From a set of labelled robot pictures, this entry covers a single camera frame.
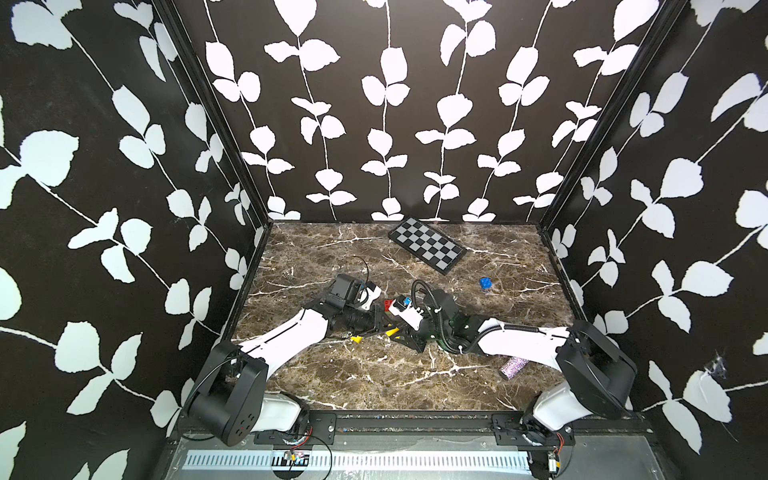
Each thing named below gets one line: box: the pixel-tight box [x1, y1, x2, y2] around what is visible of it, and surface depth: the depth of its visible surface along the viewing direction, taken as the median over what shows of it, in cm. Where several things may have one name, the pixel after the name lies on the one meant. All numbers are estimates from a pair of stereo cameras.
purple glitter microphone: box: [499, 357, 529, 381], surface depth 83 cm
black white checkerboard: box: [388, 217, 467, 276], surface depth 113 cm
